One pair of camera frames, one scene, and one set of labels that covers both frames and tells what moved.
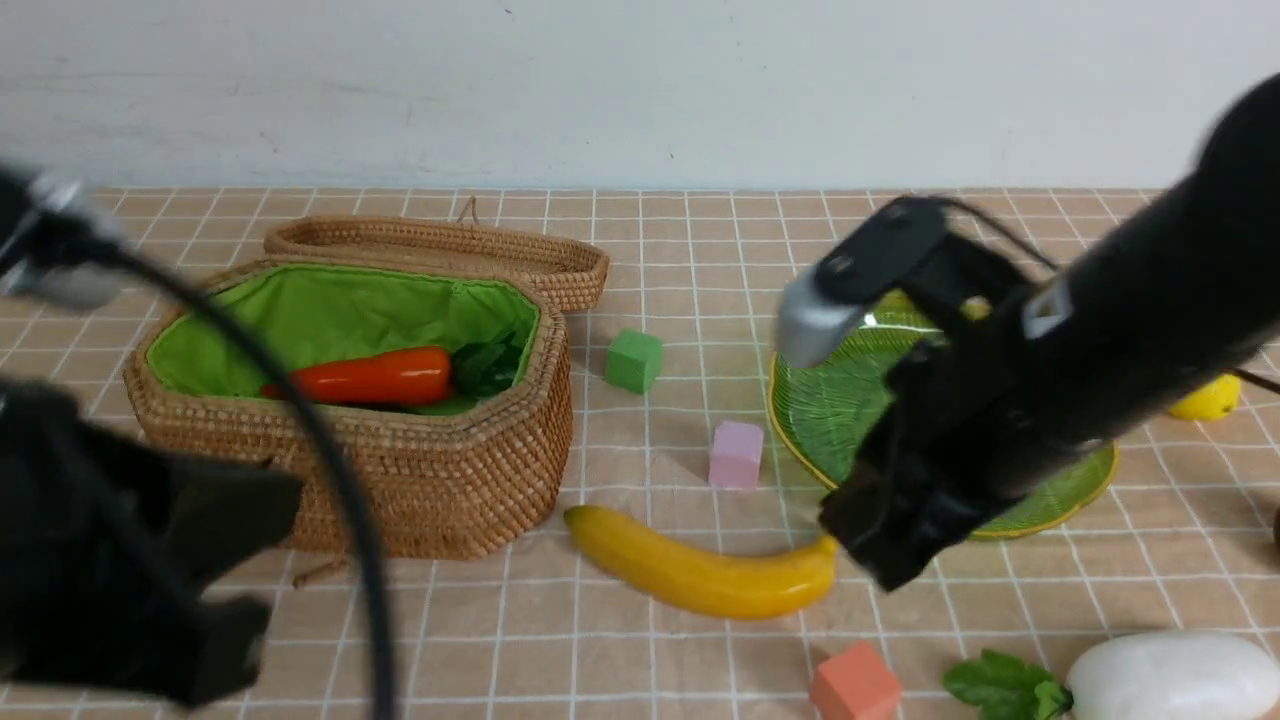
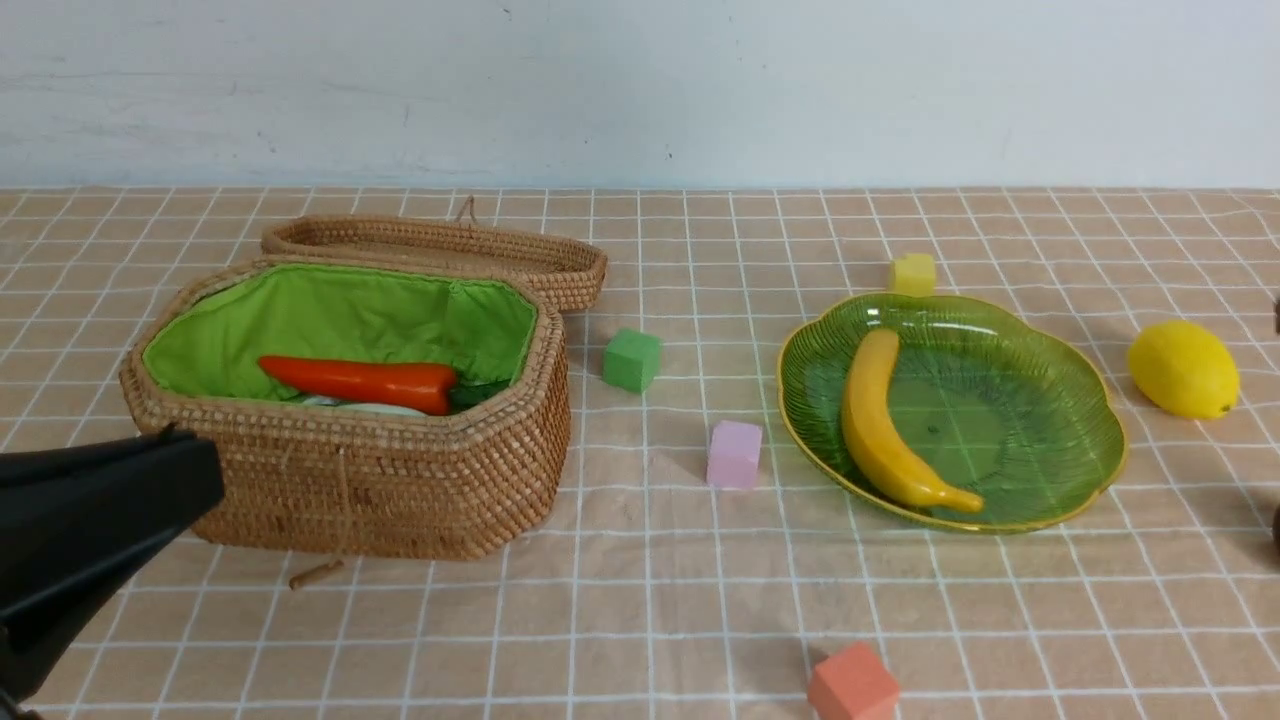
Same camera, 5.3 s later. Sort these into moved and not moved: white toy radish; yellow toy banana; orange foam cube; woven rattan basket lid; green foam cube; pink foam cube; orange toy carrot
Moved: orange toy carrot; yellow toy banana; white toy radish
Not moved: pink foam cube; green foam cube; woven rattan basket lid; orange foam cube
